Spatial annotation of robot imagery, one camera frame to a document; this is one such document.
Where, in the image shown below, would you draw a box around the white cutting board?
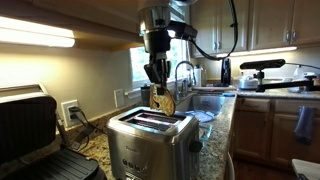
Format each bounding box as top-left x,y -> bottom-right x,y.
191,84 -> 238,93

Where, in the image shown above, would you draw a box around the under-cabinet light strip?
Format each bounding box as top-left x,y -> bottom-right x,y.
0,16 -> 76,49
216,45 -> 298,59

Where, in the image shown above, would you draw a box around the chrome kitchen faucet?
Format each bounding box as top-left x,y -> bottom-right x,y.
173,60 -> 198,101

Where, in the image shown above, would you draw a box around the wooden upper cabinet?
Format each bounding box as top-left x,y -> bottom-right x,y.
0,0 -> 145,46

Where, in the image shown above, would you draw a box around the blue plate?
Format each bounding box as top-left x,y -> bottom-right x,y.
184,109 -> 216,124

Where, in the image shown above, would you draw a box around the clear glass rectangular dish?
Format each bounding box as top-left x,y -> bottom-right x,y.
198,122 -> 213,141

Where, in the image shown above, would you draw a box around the white kettle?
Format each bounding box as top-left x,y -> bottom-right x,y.
237,74 -> 260,91

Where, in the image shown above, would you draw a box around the stainless steel two-slot toaster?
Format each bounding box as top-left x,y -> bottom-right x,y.
106,106 -> 204,180

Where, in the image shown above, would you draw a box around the black panini grill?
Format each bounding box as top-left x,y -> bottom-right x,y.
0,83 -> 108,180

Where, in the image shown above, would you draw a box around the black stereo camera bar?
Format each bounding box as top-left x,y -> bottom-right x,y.
239,58 -> 287,71

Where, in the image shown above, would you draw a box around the tall black soda maker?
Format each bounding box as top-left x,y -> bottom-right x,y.
220,57 -> 232,87

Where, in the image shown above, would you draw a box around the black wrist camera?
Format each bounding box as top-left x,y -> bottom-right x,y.
167,20 -> 199,42

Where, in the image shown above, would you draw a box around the black bottle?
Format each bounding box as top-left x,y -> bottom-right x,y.
140,84 -> 151,108

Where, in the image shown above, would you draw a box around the kitchen window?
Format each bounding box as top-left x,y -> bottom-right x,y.
129,9 -> 188,90

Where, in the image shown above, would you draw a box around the steel kitchen sink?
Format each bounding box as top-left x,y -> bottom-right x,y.
171,92 -> 228,116

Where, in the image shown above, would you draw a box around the white board corner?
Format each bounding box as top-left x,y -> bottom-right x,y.
291,158 -> 320,180

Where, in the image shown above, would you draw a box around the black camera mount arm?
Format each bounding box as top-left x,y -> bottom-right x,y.
255,69 -> 320,94

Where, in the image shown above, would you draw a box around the crusty bread slice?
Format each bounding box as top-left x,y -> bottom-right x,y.
148,83 -> 177,117

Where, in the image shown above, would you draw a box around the white paper towel roll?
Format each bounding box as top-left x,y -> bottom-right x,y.
193,64 -> 205,87

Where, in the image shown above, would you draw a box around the wooden lower cabinets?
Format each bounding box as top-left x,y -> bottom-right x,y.
232,96 -> 320,168

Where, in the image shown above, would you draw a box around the blue hanging towel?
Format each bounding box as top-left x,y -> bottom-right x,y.
293,105 -> 316,145

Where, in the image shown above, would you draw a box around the white blank wall plate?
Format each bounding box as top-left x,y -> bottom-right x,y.
113,88 -> 126,109

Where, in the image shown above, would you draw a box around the black toaster power cord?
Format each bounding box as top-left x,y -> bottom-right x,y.
68,106 -> 108,152

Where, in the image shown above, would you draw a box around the white wall outlet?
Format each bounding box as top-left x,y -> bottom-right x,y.
60,99 -> 83,129

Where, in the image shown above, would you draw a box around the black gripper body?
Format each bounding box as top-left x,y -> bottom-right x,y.
143,29 -> 172,65

